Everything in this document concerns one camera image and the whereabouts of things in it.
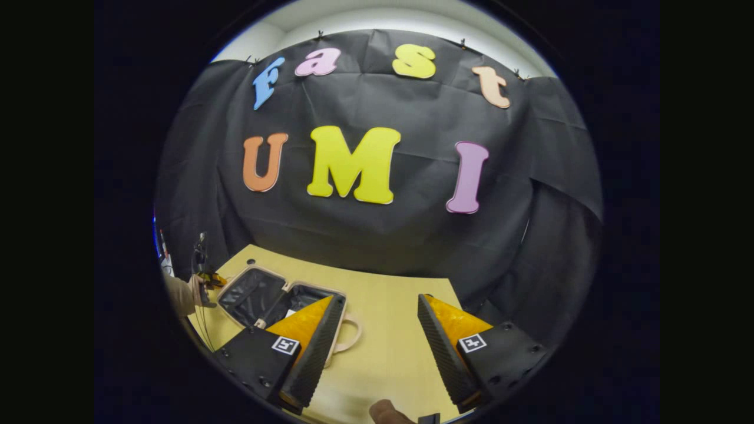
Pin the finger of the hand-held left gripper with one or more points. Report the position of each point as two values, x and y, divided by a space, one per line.
215 280

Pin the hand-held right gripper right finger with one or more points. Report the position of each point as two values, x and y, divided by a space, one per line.
442 353

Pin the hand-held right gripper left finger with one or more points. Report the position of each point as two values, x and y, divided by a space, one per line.
318 359

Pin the pink suitcase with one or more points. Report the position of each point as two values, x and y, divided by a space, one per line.
250 297

